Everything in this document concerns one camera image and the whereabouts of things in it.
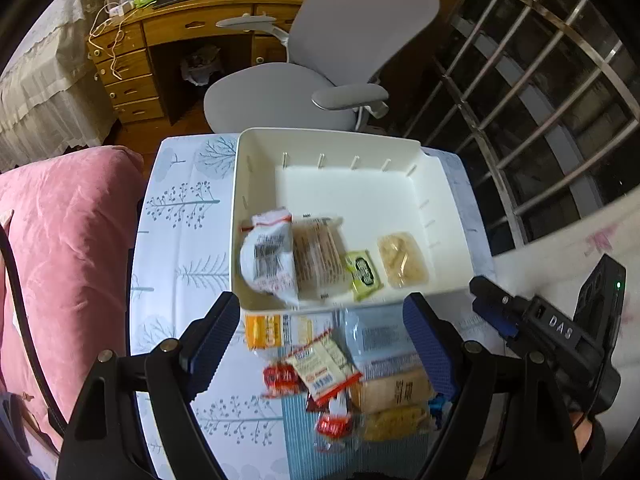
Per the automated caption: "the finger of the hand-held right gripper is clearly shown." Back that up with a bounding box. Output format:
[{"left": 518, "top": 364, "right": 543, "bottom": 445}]
[{"left": 469, "top": 275, "right": 524, "bottom": 341}]

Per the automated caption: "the teal white printed mat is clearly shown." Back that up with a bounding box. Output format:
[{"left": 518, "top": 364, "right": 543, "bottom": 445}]
[{"left": 280, "top": 310, "right": 451, "bottom": 480}]

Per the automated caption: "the trash bin with bag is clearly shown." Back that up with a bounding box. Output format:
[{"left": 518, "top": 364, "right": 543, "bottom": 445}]
[{"left": 180, "top": 45, "right": 223, "bottom": 88}]

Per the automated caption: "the brown bread packet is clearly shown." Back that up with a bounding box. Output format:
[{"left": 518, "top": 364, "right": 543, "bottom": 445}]
[{"left": 357, "top": 367, "right": 435, "bottom": 413}]

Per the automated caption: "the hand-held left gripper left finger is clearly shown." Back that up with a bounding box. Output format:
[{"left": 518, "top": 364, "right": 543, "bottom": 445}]
[{"left": 55, "top": 291, "right": 241, "bottom": 480}]

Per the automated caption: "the white cable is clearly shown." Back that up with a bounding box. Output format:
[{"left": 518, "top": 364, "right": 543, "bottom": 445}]
[{"left": 89, "top": 2, "right": 128, "bottom": 81}]

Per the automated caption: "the large blue white clear pack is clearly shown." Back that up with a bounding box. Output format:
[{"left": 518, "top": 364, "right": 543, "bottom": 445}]
[{"left": 342, "top": 307, "right": 431, "bottom": 376}]

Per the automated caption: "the white plastic storage bin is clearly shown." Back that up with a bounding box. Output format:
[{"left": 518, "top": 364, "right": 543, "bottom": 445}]
[{"left": 230, "top": 127, "right": 493, "bottom": 311}]

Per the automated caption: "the orange oat bar packet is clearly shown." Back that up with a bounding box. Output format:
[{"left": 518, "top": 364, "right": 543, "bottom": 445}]
[{"left": 244, "top": 312, "right": 316, "bottom": 351}]

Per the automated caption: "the brown cake packet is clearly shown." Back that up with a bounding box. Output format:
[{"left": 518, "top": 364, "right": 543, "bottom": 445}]
[{"left": 292, "top": 216, "right": 351, "bottom": 301}]

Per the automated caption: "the white sheet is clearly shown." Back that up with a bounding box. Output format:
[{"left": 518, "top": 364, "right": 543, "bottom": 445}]
[{"left": 492, "top": 200, "right": 640, "bottom": 480}]

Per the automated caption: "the wooden desk with drawers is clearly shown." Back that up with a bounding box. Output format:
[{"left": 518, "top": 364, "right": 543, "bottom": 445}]
[{"left": 87, "top": 0, "right": 311, "bottom": 126}]

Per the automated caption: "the black cable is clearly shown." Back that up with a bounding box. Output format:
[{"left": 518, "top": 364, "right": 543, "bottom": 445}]
[{"left": 0, "top": 220, "right": 68, "bottom": 436}]

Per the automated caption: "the green candy packet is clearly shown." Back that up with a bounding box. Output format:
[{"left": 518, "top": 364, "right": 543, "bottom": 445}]
[{"left": 342, "top": 250, "right": 385, "bottom": 303}]

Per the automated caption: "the yellow biscuit packet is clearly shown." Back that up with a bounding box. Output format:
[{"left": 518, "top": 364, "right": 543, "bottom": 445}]
[{"left": 360, "top": 405, "right": 433, "bottom": 443}]

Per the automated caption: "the grey office chair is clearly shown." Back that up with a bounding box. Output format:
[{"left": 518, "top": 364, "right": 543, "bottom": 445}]
[{"left": 202, "top": 0, "right": 441, "bottom": 136}]

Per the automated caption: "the white round bun packet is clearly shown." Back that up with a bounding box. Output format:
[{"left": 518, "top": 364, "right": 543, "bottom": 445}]
[{"left": 239, "top": 207, "right": 301, "bottom": 306}]

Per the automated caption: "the red cake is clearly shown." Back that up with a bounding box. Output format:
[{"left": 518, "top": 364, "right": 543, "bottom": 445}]
[
  {"left": 262, "top": 362, "right": 303, "bottom": 397},
  {"left": 314, "top": 405, "right": 357, "bottom": 453}
]

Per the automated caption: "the white lace curtain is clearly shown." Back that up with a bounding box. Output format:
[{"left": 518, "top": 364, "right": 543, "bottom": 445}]
[{"left": 0, "top": 0, "right": 118, "bottom": 171}]

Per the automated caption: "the red white snack packet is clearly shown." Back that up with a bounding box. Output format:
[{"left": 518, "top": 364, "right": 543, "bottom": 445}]
[{"left": 285, "top": 330, "right": 363, "bottom": 403}]

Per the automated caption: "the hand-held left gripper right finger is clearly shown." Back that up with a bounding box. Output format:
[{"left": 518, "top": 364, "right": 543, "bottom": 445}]
[{"left": 402, "top": 292, "right": 584, "bottom": 480}]

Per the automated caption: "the metal window grille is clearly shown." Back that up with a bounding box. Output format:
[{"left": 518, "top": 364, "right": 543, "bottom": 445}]
[{"left": 400, "top": 0, "right": 640, "bottom": 256}]

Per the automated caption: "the person's right forearm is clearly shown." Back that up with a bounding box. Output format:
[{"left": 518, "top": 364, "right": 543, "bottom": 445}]
[{"left": 575, "top": 412, "right": 608, "bottom": 467}]

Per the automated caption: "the beige pastry packet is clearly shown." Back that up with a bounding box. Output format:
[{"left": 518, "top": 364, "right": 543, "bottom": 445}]
[{"left": 376, "top": 231, "right": 432, "bottom": 288}]

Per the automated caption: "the light patterned cloth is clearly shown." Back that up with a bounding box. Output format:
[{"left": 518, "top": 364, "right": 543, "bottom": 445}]
[{"left": 0, "top": 390, "right": 58, "bottom": 480}]

